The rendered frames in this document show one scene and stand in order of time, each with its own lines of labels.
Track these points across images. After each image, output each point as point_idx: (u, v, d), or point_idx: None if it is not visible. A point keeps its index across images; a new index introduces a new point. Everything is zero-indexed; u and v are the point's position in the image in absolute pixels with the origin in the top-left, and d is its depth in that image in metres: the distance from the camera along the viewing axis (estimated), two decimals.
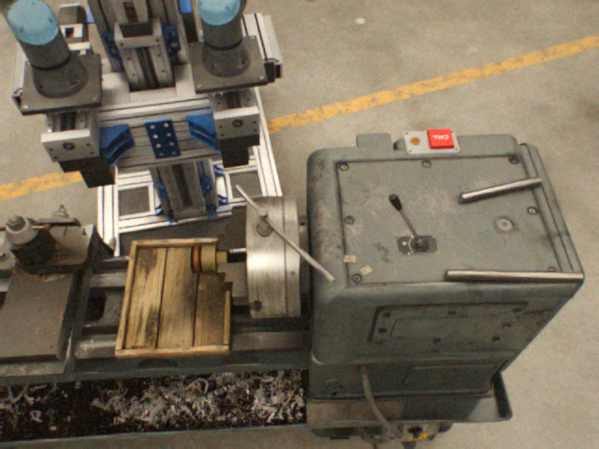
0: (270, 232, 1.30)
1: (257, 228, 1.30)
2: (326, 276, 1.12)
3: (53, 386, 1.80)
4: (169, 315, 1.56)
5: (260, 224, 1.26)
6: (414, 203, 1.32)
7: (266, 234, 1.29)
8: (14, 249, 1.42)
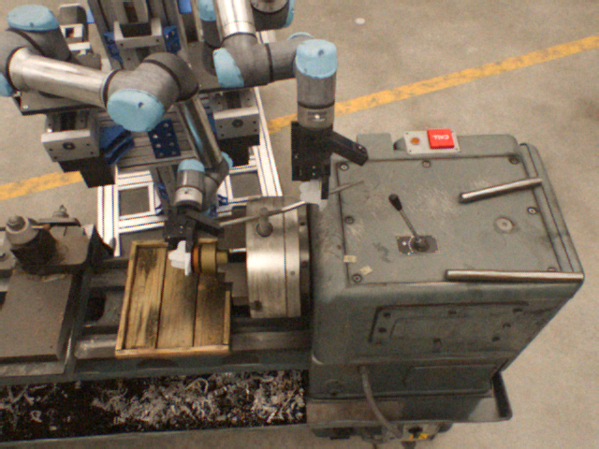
0: (270, 225, 1.30)
1: (261, 235, 1.29)
2: (356, 182, 1.23)
3: (53, 386, 1.80)
4: (169, 315, 1.56)
5: (265, 224, 1.26)
6: (414, 203, 1.32)
7: (270, 229, 1.30)
8: (14, 249, 1.42)
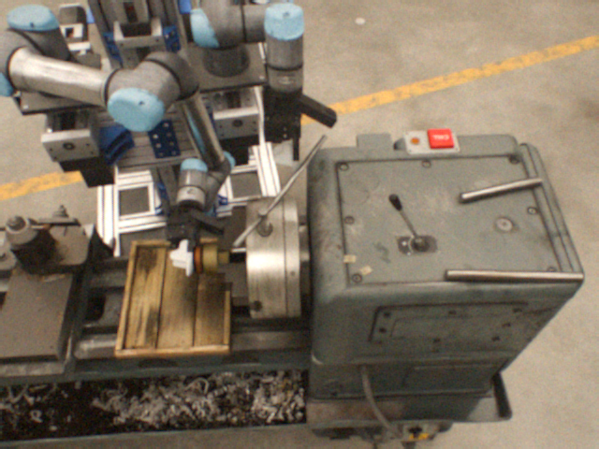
0: None
1: (266, 235, 1.29)
2: (322, 142, 1.28)
3: (53, 386, 1.80)
4: (169, 315, 1.56)
5: (268, 223, 1.26)
6: (414, 203, 1.32)
7: (270, 225, 1.30)
8: (14, 249, 1.42)
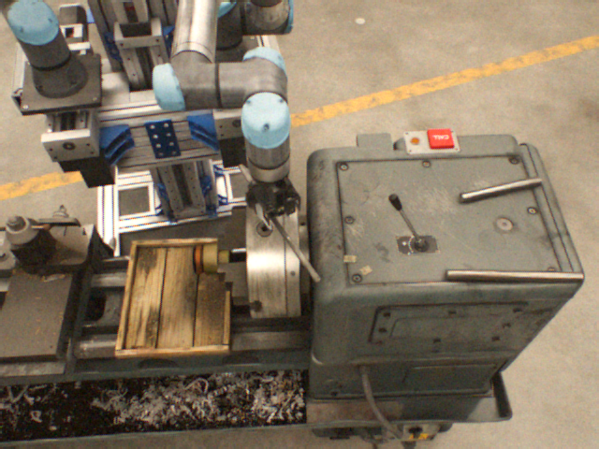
0: (269, 233, 1.29)
1: (257, 227, 1.30)
2: (311, 273, 1.05)
3: (53, 386, 1.80)
4: (169, 315, 1.56)
5: None
6: (414, 203, 1.32)
7: (265, 234, 1.29)
8: (14, 249, 1.42)
